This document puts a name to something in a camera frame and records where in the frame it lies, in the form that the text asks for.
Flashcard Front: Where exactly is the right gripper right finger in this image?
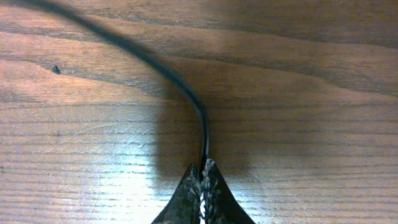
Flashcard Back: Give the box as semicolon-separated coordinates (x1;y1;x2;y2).
201;159;255;224

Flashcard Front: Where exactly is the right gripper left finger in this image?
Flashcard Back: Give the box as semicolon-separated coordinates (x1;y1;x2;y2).
152;164;202;224

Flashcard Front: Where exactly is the black usb cable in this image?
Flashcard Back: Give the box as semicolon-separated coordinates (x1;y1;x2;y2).
18;0;211;166

